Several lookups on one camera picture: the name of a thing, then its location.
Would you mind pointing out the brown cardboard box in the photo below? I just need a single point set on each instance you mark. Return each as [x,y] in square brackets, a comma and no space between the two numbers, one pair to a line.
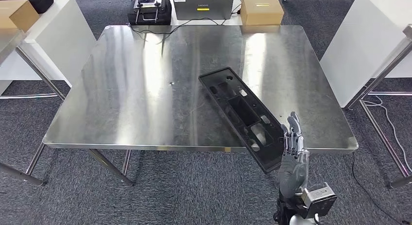
[16,17]
[262,11]

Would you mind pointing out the grey laptop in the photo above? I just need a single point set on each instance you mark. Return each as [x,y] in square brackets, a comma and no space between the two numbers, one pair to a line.
[202,4]

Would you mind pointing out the black box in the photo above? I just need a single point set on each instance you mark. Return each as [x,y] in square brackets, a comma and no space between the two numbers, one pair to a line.
[42,1]

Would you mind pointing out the white partition panel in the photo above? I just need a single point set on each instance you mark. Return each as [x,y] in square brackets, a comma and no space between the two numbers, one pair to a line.
[58,40]
[360,40]

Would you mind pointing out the steel workbench table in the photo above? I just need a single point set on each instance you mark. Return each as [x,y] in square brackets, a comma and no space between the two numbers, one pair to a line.
[9,40]
[128,88]
[379,75]

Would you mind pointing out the black equipment case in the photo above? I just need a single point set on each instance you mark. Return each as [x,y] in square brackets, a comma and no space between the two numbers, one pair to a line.
[149,19]

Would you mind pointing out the black plastic panel part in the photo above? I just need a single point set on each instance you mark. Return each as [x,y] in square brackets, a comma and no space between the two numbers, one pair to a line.
[239,109]

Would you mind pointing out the white desk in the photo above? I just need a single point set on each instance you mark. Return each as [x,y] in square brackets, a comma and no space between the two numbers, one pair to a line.
[237,22]

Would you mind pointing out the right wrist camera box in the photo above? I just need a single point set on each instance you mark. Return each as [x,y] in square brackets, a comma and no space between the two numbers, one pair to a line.
[322,201]

